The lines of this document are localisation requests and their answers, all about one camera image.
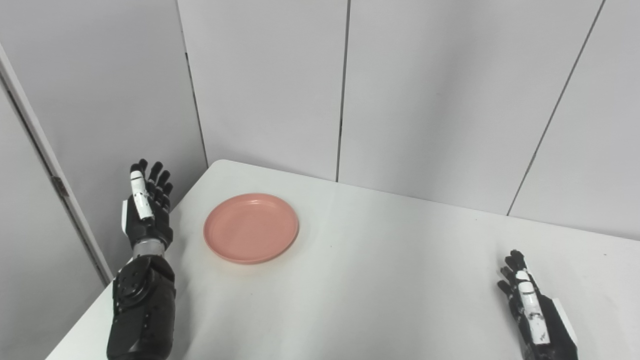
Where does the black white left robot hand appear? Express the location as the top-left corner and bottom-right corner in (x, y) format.
(120, 158), (175, 251)

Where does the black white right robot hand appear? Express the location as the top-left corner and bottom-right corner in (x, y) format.
(496, 249), (580, 360)

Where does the pink round plate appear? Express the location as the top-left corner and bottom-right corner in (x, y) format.
(203, 193), (300, 265)

